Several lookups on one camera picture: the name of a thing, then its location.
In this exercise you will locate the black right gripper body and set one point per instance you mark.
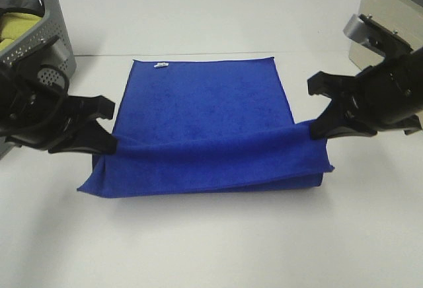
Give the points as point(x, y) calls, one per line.
point(388, 96)

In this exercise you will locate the beige storage box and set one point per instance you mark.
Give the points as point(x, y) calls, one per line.
point(402, 17)

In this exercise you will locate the yellow-green towel in basket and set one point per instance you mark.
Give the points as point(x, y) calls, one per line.
point(14, 25)

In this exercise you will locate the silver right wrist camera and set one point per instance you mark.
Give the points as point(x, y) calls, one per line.
point(363, 30)

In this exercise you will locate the dark grey cloth in basket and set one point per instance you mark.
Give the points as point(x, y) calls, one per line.
point(31, 7)

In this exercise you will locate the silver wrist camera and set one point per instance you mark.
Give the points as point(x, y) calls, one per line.
point(53, 52)
point(363, 30)

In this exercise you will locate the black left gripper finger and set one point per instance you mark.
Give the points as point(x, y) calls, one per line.
point(92, 138)
point(88, 108)

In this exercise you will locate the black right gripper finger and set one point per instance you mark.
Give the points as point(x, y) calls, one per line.
point(338, 121)
point(329, 85)

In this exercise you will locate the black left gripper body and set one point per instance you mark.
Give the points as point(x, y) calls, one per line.
point(30, 110)

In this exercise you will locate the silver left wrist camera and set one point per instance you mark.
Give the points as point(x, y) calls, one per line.
point(53, 52)

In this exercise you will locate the grey perforated plastic basket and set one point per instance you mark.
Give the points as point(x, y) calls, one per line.
point(51, 24)

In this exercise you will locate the blue towel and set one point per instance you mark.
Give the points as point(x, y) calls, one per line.
point(211, 126)

